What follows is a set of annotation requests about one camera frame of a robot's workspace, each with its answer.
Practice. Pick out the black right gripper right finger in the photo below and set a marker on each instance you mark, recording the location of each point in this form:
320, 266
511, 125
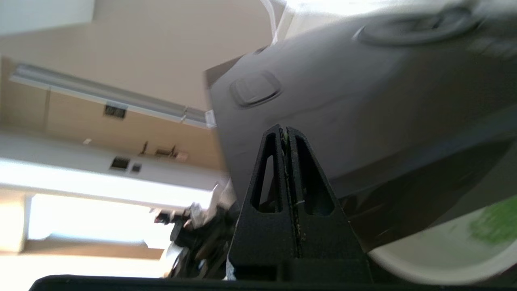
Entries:
327, 242

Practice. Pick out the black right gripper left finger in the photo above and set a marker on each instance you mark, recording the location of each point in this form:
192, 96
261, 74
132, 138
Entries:
262, 242

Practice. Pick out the black rice cooker lid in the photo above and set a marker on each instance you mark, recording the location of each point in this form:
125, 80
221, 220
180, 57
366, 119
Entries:
363, 101

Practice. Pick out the white inner pot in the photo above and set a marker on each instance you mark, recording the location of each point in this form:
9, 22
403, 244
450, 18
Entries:
436, 258

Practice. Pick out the chopped green vegetables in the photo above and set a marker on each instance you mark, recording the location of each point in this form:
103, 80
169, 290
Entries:
497, 222

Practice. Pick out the dark square wall outlet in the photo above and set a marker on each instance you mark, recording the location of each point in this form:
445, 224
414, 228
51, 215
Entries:
115, 111
120, 163

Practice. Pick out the grey metal rail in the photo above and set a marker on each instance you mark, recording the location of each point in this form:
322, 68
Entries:
101, 95

